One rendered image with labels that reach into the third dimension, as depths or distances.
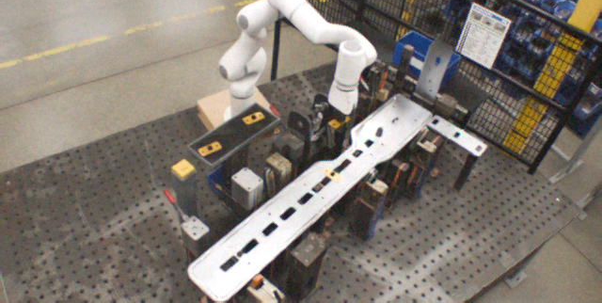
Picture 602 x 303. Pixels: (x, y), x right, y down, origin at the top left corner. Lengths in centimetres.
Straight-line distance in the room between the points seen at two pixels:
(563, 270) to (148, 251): 254
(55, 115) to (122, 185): 162
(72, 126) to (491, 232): 285
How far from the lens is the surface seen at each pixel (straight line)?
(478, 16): 253
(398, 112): 238
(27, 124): 391
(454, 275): 226
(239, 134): 191
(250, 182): 182
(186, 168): 180
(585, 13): 240
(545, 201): 275
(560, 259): 355
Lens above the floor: 252
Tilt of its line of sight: 45 degrees down
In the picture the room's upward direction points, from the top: 8 degrees clockwise
